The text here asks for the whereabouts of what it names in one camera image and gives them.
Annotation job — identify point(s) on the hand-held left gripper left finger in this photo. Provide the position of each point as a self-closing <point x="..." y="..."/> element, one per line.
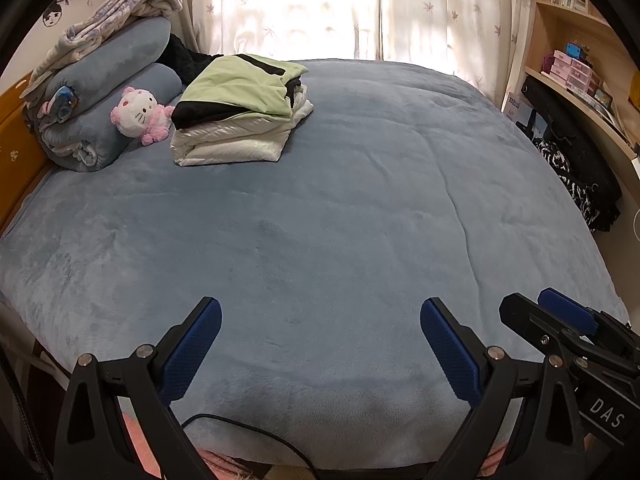
<point x="192" y="345"/>

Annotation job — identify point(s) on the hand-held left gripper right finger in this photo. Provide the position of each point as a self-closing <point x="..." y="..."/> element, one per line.
<point x="450" y="350"/>

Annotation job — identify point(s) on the wooden wall shelf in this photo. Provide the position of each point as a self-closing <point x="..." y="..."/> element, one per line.
<point x="555" y="25"/>

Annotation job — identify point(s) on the white shiny puffer jacket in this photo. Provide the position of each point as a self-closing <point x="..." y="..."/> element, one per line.
<point x="235" y="145"/>

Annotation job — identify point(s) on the green and black hooded jacket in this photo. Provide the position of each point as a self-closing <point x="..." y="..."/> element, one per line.
<point x="235" y="85"/>

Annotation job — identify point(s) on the small blue plush toy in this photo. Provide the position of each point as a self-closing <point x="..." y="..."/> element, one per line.
<point x="62" y="102"/>

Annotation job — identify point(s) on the black fuzzy garment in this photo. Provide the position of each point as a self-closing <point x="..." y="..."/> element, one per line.
<point x="187" y="57"/>

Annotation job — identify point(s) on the black hanging bag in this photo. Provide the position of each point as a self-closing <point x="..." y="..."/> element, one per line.
<point x="597" y="160"/>

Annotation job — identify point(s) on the stack of pink boxes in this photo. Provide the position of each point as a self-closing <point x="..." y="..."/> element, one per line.
<point x="570" y="72"/>

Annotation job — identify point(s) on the white leaf-print curtain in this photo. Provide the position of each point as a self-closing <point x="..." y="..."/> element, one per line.
<point x="450" y="15"/>
<point x="280" y="5"/>

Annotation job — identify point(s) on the light blue box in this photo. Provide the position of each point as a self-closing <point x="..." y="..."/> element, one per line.
<point x="536" y="122"/>

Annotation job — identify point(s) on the white printed box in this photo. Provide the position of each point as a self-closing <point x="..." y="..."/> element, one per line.
<point x="515" y="107"/>

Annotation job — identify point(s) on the black and white patterned cloth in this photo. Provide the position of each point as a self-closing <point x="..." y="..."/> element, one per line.
<point x="560" y="165"/>

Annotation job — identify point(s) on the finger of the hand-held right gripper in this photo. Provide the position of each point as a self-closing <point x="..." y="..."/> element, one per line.
<point x="567" y="310"/>
<point x="525" y="312"/>

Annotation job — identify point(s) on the floral print quilt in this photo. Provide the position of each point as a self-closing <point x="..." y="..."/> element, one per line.
<point x="115" y="15"/>

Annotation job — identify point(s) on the pink and white cat plush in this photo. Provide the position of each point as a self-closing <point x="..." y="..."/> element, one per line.
<point x="140" y="115"/>

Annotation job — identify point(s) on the orange wooden headboard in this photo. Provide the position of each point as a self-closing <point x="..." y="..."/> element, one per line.
<point x="17" y="150"/>

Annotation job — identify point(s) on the rolled blue blanket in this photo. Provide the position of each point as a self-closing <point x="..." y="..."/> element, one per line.
<point x="115" y="60"/>

